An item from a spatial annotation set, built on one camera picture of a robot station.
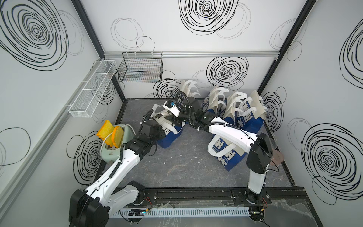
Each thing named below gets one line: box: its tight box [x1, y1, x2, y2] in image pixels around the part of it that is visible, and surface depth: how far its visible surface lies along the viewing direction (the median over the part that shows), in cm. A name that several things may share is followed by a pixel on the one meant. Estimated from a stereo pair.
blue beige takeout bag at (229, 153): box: [207, 133, 248, 172], surface depth 76 cm
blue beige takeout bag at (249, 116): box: [234, 90, 268, 135], surface depth 91 cm
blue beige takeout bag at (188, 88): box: [181, 79, 201, 98], surface depth 95 cm
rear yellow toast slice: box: [96, 119, 115, 141], surface depth 77 cm
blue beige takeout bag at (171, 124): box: [152, 104, 186, 149], surface depth 80 cm
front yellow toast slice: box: [111, 125, 124, 149], surface depth 75 cm
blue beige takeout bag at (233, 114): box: [222, 91, 248, 127], surface depth 87 cm
